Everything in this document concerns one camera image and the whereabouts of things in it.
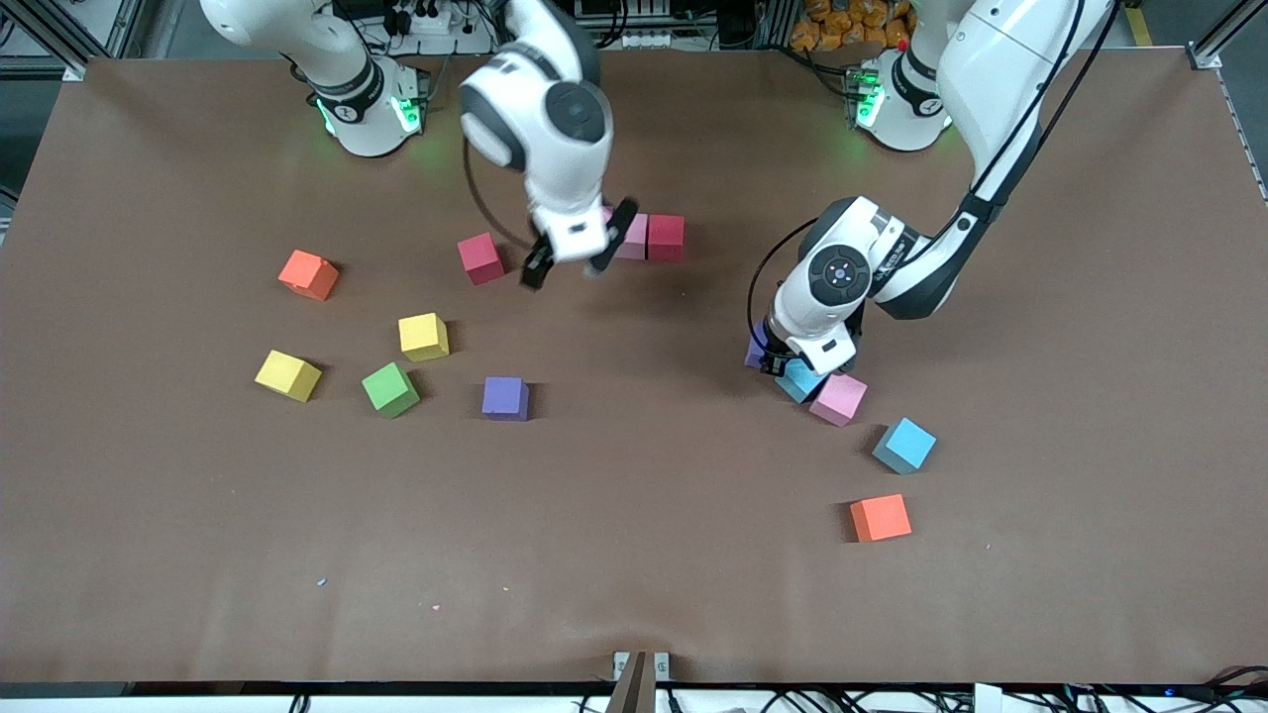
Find white electronic device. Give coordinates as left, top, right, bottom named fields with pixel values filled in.
left=584, top=0, right=694, bottom=51

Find orange snack bags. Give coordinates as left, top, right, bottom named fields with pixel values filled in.
left=790, top=0, right=917, bottom=52

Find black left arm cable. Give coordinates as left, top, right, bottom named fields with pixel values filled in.
left=746, top=0, right=1115, bottom=343

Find white power strip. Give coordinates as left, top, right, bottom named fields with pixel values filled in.
left=381, top=0, right=496, bottom=55

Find yellow foam cube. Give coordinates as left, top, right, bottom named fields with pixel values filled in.
left=255, top=350, right=324, bottom=403
left=398, top=313, right=451, bottom=363

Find blue foam cube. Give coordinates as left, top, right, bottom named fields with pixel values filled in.
left=776, top=358, right=829, bottom=403
left=872, top=417, right=937, bottom=475

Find orange foam cube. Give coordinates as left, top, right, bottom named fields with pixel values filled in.
left=850, top=493, right=913, bottom=544
left=277, top=250, right=341, bottom=302

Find green foam cube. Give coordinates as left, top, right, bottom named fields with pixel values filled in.
left=362, top=361, right=421, bottom=420

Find aluminium frame post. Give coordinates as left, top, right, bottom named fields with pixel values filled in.
left=30, top=0, right=130, bottom=82
left=1189, top=0, right=1268, bottom=70

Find brown paper table cover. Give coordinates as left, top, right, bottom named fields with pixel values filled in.
left=0, top=48, right=1268, bottom=686

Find red foam cube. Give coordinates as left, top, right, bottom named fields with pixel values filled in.
left=457, top=233, right=506, bottom=286
left=647, top=214, right=687, bottom=262

